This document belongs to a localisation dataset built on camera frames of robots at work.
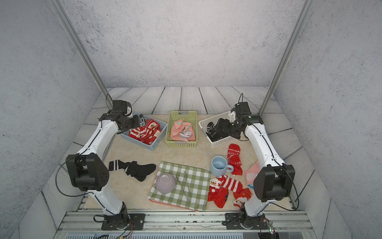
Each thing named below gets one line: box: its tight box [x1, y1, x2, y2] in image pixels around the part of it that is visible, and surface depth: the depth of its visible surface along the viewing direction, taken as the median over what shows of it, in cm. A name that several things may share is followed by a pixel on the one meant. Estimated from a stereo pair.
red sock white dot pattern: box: [227, 143, 243, 176], surface depth 97 cm
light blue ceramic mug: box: [209, 155, 234, 177], surface depth 88 cm
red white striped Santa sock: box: [209, 175, 244, 193], surface depth 86 cm
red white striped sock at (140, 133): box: [128, 125, 149, 143], surface depth 104 cm
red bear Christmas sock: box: [143, 118, 162, 141], surface depth 106 cm
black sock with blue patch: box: [108, 159, 157, 182], surface depth 93 cm
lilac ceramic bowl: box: [155, 172, 177, 194], surface depth 83 cm
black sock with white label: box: [205, 121, 230, 142], surface depth 106 cm
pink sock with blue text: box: [244, 159, 261, 190], surface depth 88 cm
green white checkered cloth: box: [147, 161, 212, 212], surface depth 84 cm
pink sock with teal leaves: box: [170, 118, 196, 142], surface depth 106 cm
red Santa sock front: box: [232, 187, 253, 209], surface depth 81 cm
